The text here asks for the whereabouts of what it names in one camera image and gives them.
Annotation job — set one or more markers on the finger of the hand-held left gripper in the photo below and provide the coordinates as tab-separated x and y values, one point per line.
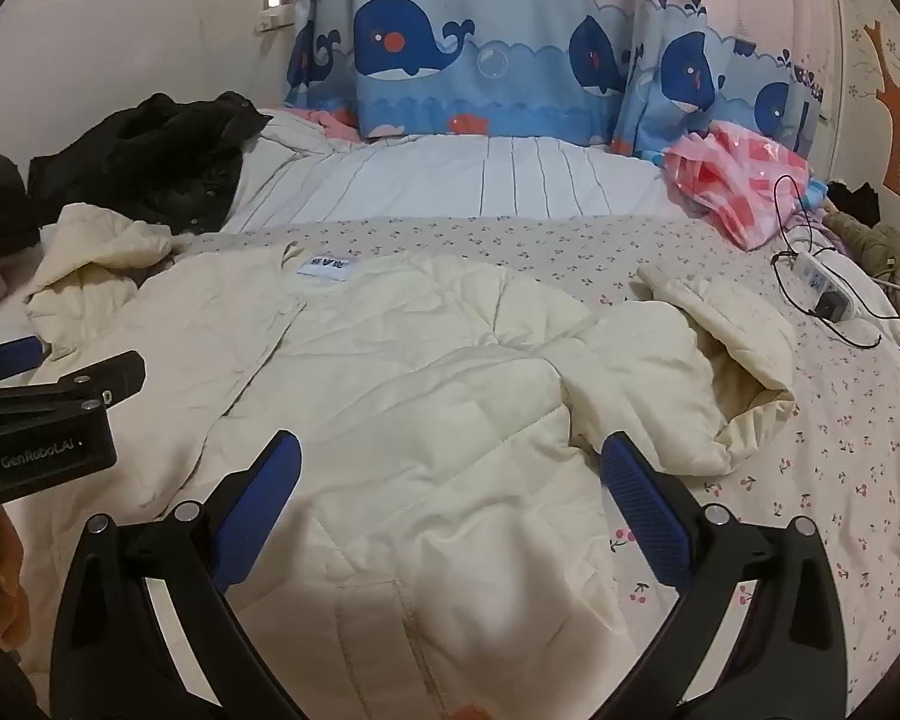
7	358
82	379

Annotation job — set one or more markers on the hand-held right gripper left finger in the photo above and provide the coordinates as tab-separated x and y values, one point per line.
259	502

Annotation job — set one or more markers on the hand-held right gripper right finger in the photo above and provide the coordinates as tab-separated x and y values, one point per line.
641	502

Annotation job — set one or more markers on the cream padded jacket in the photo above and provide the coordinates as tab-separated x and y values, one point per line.
420	390

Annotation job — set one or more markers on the cherry print bed sheet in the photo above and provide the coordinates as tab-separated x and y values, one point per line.
832	427

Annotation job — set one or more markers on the black jacket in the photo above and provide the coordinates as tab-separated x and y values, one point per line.
157	150

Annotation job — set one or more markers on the white power strip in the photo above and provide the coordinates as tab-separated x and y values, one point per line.
821	285

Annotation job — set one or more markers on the pink plastic bag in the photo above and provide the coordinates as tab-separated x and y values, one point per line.
727	172

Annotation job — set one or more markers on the olive garment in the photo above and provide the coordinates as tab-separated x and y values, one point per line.
870	240

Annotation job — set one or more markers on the small black garment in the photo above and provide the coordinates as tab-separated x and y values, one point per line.
856	196

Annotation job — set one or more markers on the white striped quilt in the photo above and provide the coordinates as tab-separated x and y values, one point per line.
457	172

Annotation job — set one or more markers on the whale print curtain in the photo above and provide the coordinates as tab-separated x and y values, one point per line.
420	37

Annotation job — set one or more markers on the white wall socket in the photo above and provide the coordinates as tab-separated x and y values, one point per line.
274	19

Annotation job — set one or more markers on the orange tree wall sticker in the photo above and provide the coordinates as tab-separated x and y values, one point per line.
896	105

